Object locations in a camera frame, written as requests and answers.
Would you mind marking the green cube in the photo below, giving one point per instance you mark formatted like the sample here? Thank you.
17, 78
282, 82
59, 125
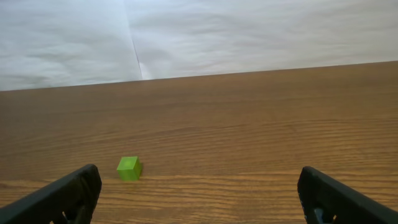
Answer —
129, 169

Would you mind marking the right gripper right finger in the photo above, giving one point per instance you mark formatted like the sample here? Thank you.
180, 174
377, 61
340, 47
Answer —
326, 196

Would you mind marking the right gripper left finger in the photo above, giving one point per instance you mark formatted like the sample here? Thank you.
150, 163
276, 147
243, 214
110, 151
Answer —
70, 196

